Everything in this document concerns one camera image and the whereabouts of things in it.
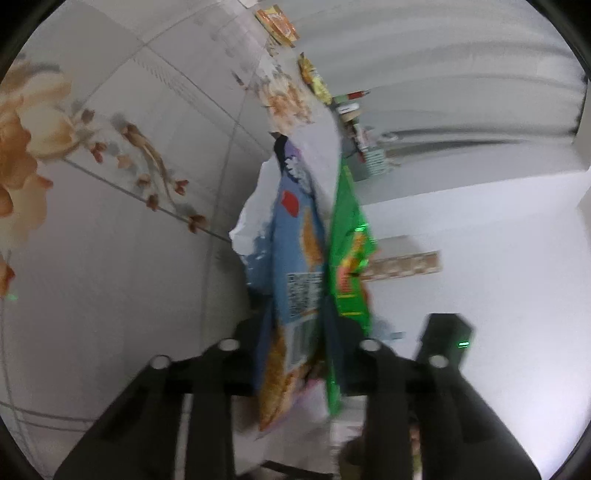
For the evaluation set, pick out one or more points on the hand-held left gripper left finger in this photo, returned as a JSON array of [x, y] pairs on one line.
[[217, 392]]

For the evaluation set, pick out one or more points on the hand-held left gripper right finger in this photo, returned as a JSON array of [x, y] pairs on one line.
[[344, 353]]

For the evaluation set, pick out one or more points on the blue orange chip bag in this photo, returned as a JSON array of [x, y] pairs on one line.
[[295, 277]]

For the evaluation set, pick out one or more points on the green snack bag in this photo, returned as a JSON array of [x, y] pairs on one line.
[[348, 240]]

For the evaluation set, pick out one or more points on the wood pattern board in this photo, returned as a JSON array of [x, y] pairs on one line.
[[406, 266]]

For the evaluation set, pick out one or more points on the floral plaid tablecloth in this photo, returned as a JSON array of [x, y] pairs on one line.
[[138, 277]]

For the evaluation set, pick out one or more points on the light green box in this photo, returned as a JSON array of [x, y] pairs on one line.
[[378, 161]]

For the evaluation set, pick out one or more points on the grey curtain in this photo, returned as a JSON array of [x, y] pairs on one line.
[[438, 69]]

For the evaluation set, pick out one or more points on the yellow snack packet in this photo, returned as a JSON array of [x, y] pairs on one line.
[[316, 78]]

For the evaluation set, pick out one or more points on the orange snack packet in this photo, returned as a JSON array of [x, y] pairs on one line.
[[277, 23]]

